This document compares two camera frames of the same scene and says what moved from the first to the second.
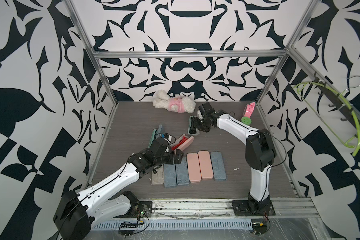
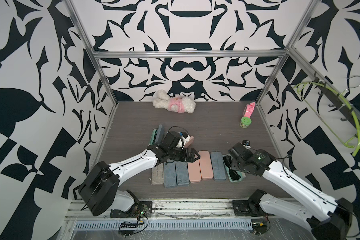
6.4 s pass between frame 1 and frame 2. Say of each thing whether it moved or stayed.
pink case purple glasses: stayed
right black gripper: moved
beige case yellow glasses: stayed
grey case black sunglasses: moved
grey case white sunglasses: stayed
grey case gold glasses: stayed
